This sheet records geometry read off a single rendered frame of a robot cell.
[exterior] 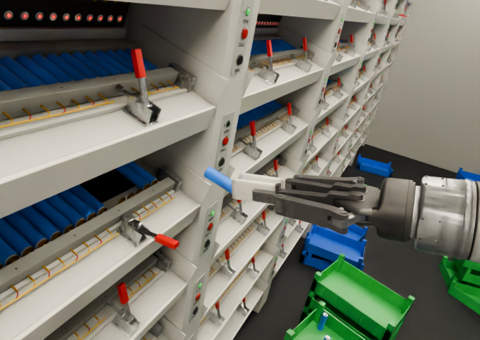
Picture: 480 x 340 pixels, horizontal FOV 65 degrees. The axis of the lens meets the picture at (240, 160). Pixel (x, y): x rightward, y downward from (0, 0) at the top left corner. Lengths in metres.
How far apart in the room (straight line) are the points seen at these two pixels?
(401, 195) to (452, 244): 0.07
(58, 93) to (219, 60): 0.26
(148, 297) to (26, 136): 0.45
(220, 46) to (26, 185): 0.36
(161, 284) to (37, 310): 0.34
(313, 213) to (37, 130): 0.32
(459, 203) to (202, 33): 0.43
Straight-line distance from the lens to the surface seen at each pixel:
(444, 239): 0.46
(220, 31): 0.61
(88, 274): 0.55
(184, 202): 0.70
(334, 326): 1.37
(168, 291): 0.80
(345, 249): 2.21
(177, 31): 0.66
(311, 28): 1.29
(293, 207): 0.47
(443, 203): 0.46
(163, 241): 0.56
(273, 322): 1.78
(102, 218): 0.58
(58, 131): 0.45
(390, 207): 0.46
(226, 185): 0.55
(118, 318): 0.72
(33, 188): 0.40
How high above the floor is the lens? 1.27
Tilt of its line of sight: 24 degrees down
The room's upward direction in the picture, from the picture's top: 11 degrees clockwise
